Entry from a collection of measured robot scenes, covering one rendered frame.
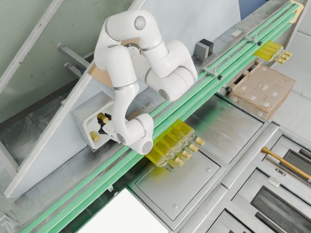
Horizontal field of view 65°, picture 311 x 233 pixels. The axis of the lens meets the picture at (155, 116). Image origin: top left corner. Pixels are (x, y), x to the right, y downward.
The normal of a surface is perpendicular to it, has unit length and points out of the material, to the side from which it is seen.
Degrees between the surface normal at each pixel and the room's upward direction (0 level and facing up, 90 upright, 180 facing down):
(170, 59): 38
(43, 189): 90
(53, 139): 0
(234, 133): 90
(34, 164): 0
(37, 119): 90
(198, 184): 90
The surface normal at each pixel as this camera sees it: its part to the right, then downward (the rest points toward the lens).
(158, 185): -0.02, -0.63
